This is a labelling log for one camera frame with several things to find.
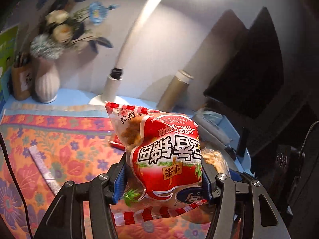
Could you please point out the black monitor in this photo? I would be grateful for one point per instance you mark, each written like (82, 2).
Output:
(253, 77)

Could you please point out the peanut crisp cake pack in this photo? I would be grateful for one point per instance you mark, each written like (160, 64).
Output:
(215, 158)

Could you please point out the green cover book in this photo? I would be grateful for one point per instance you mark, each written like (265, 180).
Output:
(8, 46)

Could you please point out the brown pen holder box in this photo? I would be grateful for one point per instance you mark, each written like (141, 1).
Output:
(22, 76)

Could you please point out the white sachet strip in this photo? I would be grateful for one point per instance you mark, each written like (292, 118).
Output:
(43, 169)

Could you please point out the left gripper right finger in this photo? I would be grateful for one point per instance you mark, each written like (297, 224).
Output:
(248, 200)

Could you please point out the white ribbed vase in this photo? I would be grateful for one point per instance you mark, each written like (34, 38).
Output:
(47, 82)

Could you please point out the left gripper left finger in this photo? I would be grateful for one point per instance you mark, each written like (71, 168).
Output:
(65, 216)

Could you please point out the red striped rice crust bag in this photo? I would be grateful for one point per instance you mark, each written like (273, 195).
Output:
(163, 156)

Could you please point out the gold thermos bottle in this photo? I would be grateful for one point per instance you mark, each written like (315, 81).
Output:
(174, 91)

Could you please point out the grey pouch case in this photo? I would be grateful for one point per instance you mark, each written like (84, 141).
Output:
(208, 128)

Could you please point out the red sausage stick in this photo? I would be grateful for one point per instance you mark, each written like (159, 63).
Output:
(115, 142)

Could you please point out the white desk lamp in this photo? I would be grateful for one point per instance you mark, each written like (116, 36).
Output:
(153, 51)

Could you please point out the floral woven table mat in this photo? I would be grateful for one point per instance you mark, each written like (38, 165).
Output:
(74, 144)

